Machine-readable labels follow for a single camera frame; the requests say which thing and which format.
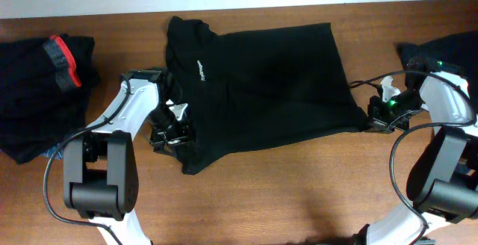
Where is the black garment red waistband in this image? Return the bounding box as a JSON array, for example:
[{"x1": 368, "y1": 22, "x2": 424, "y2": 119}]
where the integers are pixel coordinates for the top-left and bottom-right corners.
[{"x1": 42, "y1": 36, "x2": 81, "y2": 93}]

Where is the folded black clothes stack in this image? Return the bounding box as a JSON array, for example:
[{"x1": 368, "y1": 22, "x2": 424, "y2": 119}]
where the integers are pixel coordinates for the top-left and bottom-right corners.
[{"x1": 1, "y1": 34, "x2": 100, "y2": 164}]

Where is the crumpled black clothes pile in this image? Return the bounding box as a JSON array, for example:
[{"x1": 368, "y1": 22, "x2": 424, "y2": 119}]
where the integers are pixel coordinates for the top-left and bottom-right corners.
[{"x1": 395, "y1": 31, "x2": 477, "y2": 111}]

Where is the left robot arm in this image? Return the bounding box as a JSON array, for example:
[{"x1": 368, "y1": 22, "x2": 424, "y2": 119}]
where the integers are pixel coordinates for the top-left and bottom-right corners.
[{"x1": 63, "y1": 68, "x2": 197, "y2": 244}]

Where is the black t-shirt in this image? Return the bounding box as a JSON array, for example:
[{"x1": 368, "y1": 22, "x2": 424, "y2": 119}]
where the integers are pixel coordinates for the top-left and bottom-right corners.
[{"x1": 166, "y1": 16, "x2": 367, "y2": 175}]

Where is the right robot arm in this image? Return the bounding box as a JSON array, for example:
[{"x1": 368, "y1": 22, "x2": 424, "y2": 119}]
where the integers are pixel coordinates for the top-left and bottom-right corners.
[{"x1": 350, "y1": 57, "x2": 477, "y2": 245}]

